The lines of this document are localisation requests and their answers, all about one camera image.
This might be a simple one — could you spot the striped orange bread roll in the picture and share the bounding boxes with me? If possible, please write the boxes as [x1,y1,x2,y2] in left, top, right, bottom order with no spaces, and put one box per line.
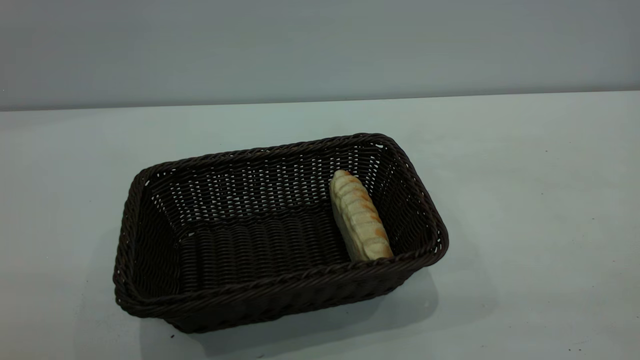
[329,169,395,263]

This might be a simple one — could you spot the dark brown woven basket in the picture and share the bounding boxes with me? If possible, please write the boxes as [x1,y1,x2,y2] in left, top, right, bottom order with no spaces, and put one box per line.
[113,132,450,334]

